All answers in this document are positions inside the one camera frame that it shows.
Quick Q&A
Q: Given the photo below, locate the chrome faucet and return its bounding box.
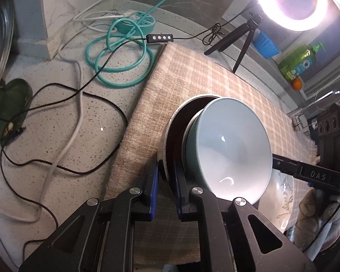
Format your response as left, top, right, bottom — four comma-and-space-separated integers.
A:
286, 89, 340, 132

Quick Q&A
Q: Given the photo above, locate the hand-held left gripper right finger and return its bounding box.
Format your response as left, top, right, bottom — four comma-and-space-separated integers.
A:
174, 160, 319, 272

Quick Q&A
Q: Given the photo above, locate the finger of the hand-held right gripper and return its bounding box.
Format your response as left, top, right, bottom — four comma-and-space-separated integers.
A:
272, 153, 301, 180

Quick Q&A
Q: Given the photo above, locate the black cable with inline switch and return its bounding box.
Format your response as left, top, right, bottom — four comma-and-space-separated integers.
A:
0, 8, 253, 264

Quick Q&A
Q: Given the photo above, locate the dark green dish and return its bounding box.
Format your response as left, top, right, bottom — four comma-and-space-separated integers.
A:
0, 79, 33, 145

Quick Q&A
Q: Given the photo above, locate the teal cable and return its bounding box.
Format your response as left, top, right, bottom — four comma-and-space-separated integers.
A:
86, 0, 197, 88

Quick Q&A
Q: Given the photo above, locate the red steel bowl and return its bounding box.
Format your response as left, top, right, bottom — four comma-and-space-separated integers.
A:
158, 94, 224, 197

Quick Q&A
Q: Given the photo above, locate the beige checked cloth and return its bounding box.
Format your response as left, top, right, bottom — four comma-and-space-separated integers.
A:
104, 44, 319, 264

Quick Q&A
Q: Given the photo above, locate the ring light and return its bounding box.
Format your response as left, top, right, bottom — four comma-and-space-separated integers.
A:
251, 0, 329, 32

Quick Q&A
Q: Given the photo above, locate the white leaf print plate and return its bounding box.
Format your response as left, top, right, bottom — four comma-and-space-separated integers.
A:
255, 168, 301, 234

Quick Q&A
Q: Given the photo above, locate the green detergent bottle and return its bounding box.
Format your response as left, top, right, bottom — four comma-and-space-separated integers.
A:
278, 42, 323, 80

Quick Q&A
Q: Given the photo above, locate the pale teal ceramic bowl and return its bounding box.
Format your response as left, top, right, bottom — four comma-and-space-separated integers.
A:
182, 97, 273, 205

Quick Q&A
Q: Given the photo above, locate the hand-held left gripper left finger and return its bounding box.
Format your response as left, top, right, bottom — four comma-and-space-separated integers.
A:
18, 160, 160, 272

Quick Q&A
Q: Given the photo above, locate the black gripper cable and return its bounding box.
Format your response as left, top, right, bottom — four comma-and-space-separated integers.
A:
304, 200, 340, 261

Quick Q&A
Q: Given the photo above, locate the blue plastic container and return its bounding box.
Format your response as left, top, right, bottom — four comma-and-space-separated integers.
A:
253, 31, 281, 60

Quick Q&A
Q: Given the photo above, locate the black tripod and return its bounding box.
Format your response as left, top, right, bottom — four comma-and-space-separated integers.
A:
204, 13, 262, 73

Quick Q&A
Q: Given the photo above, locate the person's right hand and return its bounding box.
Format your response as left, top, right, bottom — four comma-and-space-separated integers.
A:
296, 188, 340, 253

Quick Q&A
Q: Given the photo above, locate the white cable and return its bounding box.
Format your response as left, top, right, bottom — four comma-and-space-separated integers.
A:
0, 0, 136, 224

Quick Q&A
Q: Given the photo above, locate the teal power strip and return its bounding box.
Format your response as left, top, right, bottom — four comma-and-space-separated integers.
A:
114, 11, 156, 34

